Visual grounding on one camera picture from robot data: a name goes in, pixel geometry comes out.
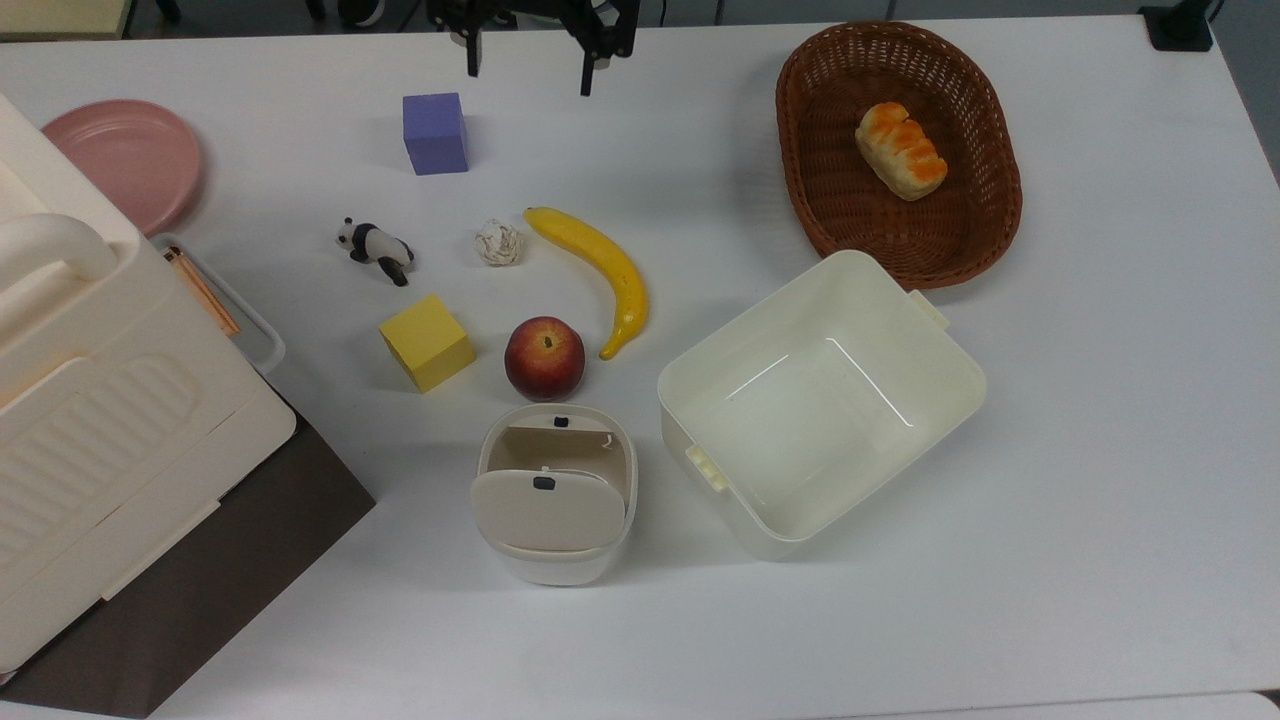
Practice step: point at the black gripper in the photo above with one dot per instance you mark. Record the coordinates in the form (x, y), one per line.
(540, 10)

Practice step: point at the beige trash can with lid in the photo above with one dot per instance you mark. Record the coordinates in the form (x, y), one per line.
(550, 510)

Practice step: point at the purple foam cube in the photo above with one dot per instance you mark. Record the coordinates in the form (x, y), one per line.
(436, 133)

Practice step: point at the crumpled white paper ball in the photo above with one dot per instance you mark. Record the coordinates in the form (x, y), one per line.
(499, 243)

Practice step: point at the yellow banana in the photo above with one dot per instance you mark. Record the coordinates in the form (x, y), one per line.
(610, 265)

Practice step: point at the panda toy figure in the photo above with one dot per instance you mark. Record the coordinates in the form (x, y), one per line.
(378, 247)

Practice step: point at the red apple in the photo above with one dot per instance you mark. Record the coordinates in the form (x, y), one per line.
(545, 358)

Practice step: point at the yellow foam cube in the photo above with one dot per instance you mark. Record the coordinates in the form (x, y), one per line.
(427, 343)

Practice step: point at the brown wicker basket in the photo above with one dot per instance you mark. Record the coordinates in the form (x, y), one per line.
(850, 220)

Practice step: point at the bread loaf with orange glaze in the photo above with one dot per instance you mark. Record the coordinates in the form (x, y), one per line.
(900, 150)

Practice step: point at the pink plate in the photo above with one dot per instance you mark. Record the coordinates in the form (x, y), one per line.
(125, 160)

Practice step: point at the cream plastic storage bin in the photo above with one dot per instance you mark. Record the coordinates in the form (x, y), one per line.
(820, 420)

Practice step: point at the pale yellow desk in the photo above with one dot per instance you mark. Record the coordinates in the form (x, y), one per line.
(60, 15)

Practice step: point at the brown box with cream lid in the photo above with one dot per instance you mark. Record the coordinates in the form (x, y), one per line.
(120, 450)

